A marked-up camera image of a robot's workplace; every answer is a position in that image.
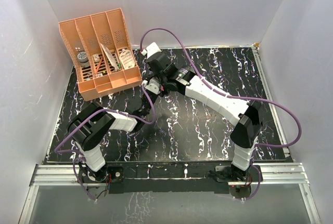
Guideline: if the purple cable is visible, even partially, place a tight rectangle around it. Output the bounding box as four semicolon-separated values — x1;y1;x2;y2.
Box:
56;80;157;200
139;28;302;200

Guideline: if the white paper sachet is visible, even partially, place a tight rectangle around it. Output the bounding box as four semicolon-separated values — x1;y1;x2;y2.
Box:
100;43;120;71

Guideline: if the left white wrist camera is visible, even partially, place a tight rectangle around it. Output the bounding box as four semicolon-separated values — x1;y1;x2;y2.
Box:
144;77;161;95

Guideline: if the grey round tin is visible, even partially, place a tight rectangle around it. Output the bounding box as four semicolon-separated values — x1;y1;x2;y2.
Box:
77;51;90;68

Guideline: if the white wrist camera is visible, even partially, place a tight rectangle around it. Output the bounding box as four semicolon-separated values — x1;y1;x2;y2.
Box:
144;77;161;95
141;42;161;58

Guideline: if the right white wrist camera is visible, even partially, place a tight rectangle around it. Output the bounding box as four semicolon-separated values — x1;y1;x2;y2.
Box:
141;42;161;58

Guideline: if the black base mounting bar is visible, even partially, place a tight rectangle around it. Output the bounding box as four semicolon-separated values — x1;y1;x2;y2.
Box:
108;161;263;194

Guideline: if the orange plastic file organizer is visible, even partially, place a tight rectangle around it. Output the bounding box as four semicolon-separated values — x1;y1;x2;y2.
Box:
59;8;142;101

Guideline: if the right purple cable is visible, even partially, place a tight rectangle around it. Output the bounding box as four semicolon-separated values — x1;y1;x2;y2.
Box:
139;28;302;200

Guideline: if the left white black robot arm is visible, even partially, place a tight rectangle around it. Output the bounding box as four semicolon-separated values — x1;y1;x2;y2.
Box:
67;96;154;182

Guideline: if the small white card box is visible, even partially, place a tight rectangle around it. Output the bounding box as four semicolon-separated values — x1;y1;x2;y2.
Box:
92;54;103;63

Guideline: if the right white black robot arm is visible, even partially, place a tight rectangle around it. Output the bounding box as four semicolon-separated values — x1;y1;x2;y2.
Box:
141;50;263;181

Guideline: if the white label packet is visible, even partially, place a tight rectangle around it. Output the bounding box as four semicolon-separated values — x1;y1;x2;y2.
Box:
119;48;136;70

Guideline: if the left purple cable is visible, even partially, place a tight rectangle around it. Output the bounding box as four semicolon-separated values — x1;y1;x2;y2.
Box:
56;80;157;200

